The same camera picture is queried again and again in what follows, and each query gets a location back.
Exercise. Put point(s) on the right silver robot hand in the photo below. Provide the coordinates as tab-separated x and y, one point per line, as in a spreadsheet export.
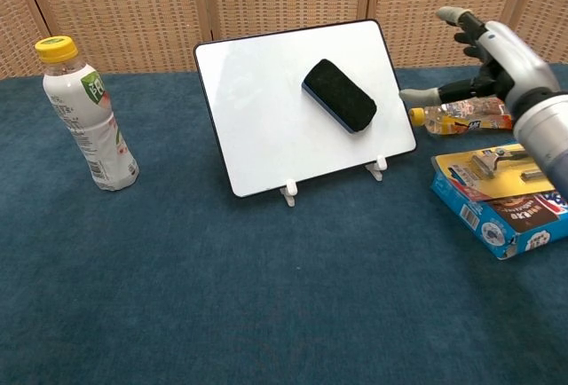
515	61

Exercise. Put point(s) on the black blue board eraser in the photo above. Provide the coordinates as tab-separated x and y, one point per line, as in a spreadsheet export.
339	94

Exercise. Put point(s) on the orange drink bottle yellow cap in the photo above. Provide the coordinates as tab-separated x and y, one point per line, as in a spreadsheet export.
452	121

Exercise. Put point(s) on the razor blister pack yellow card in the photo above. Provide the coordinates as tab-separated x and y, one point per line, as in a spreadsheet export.
506	181

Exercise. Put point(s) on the blue biscuit box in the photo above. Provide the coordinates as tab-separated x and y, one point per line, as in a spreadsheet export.
510	221

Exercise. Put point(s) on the white plastic easel stand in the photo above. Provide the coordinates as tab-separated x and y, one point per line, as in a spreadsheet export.
290	187

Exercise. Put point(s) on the woven rattan folding screen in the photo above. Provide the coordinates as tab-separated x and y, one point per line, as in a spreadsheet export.
133	12

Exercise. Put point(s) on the teal blue table cloth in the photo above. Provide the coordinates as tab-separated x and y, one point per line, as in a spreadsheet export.
177	292

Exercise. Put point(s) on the white bottle yellow cap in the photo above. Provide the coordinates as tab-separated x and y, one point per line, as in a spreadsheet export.
89	128

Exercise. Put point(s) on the white dry-erase board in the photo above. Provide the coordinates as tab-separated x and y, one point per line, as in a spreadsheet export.
266	114

